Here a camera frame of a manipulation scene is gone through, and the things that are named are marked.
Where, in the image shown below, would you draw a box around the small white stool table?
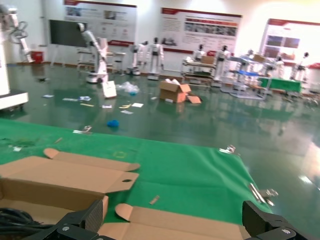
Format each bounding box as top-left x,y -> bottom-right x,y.
109,51 -> 127,75

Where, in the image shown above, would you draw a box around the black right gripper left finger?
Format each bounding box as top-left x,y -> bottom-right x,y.
22,199 -> 105,240

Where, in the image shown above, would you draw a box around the metal shelf cart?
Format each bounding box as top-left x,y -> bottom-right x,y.
181,55 -> 217,87

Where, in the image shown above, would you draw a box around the white humanoid robot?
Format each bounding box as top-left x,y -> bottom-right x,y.
291,51 -> 311,82
193,44 -> 207,63
273,56 -> 286,80
129,41 -> 149,76
146,37 -> 165,81
212,45 -> 232,88

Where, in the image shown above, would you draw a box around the standing poster red header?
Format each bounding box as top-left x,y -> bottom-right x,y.
259,17 -> 320,67

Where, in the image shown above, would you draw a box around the workbench with blue frame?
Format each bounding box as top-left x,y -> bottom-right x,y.
221,53 -> 273,100

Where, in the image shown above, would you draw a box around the silver binder clip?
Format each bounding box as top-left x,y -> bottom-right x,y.
72,125 -> 93,135
248,182 -> 279,207
219,144 -> 241,157

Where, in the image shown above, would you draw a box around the white robot arm wheeled base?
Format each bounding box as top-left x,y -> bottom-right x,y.
76,22 -> 111,85

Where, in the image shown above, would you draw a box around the table with green cover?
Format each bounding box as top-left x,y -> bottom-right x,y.
258,76 -> 303,94

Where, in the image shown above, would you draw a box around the green table cloth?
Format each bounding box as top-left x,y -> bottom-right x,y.
0,117 -> 276,226

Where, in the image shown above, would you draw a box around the clear plastic bags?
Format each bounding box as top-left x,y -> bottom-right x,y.
115,81 -> 141,97

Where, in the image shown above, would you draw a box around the open brown cardboard box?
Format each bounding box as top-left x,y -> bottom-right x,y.
0,147 -> 141,226
97,203 -> 251,240

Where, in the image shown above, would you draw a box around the opened cardboard shipping box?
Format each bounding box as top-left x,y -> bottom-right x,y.
159,78 -> 202,105

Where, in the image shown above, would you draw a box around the wide wall poster red header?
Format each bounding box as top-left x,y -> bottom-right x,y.
159,7 -> 243,55

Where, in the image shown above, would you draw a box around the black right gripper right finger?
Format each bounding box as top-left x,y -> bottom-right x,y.
241,199 -> 320,240

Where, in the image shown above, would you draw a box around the black power cable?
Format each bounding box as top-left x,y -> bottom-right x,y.
0,207 -> 55,233

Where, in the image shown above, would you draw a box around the white robot arm with hoses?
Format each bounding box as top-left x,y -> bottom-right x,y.
0,4 -> 35,63

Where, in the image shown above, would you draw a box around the red box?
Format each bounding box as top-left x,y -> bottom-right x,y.
31,50 -> 45,63

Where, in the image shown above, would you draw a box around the white machine pedestal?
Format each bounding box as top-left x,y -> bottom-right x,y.
0,37 -> 30,111

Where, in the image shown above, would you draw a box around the white paper bag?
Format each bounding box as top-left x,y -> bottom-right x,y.
101,80 -> 118,99

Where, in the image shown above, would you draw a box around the black screen on stand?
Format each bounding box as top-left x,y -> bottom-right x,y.
48,19 -> 89,68

